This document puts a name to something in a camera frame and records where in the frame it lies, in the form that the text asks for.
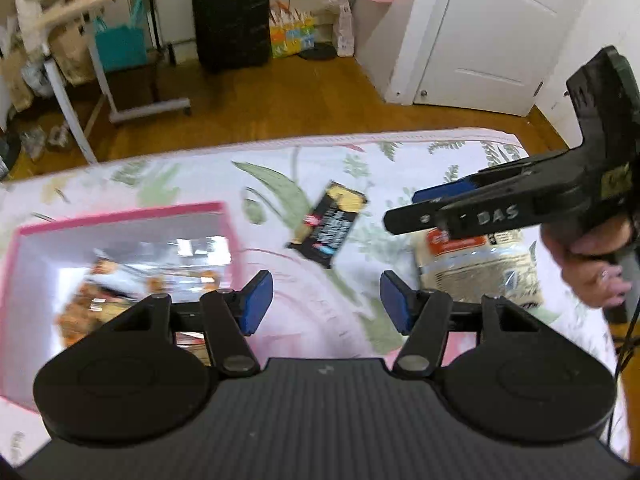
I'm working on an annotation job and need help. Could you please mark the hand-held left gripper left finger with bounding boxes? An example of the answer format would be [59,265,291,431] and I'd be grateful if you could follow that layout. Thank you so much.
[107,270,275,380]

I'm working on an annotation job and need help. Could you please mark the person's right hand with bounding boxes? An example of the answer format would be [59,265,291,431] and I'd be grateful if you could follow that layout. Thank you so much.
[540,217,637,309]

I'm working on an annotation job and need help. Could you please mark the black suitcase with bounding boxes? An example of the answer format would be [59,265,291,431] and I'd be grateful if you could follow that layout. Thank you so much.
[190,0,272,73]

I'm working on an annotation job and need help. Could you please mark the dark round floor disc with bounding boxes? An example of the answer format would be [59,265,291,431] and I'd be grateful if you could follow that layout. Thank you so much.
[299,42,340,62]

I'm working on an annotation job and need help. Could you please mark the brown paper bag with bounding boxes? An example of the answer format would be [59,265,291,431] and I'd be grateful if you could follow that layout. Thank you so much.
[50,22,101,86]

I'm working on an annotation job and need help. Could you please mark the black snack packet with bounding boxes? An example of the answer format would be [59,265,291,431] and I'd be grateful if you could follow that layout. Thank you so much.
[286,181,369,269]

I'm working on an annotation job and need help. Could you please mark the white rolling table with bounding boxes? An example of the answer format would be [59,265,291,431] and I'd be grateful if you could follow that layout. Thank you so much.
[15,0,221,163]

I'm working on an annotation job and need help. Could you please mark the beige clear snack packet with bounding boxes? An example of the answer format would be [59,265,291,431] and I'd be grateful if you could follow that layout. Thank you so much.
[411,227,545,311]

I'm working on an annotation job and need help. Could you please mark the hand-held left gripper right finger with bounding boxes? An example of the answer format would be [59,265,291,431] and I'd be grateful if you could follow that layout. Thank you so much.
[379,270,543,381]

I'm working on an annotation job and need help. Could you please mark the teal bag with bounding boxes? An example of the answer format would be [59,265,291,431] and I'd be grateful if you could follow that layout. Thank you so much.
[94,0,148,72]

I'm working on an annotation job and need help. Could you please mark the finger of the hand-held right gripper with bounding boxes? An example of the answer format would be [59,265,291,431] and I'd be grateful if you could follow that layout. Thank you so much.
[411,151,576,206]
[383,186,540,241]

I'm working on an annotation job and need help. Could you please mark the black cable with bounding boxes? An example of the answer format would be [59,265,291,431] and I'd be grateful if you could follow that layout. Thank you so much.
[602,305,640,443]

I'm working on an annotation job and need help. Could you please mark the pink cardboard box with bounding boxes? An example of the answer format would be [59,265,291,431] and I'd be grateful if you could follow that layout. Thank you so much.
[0,201,241,413]

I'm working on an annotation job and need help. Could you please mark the orange snack packet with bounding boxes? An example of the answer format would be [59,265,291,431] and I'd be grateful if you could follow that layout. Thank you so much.
[54,259,223,350]

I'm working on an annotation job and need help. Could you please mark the colourful printed bag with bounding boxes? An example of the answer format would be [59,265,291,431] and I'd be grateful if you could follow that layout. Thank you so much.
[269,2,317,59]

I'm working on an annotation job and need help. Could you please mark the white door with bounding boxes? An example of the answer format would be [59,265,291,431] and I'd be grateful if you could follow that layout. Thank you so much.
[412,0,603,118]

